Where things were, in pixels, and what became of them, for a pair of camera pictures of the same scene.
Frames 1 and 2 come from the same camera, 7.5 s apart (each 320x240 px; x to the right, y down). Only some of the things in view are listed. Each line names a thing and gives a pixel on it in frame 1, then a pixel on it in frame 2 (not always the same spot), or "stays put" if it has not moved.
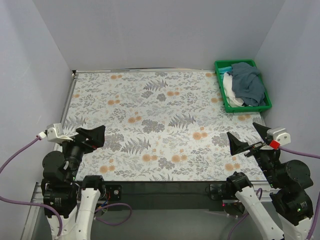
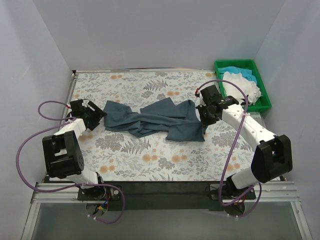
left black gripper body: [83, 142] to [94, 116]
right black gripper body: [255, 148] to [202, 116]
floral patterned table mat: [160, 126] stays put
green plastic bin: [218, 63] stays put
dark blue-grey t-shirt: [246, 84] to [177, 121]
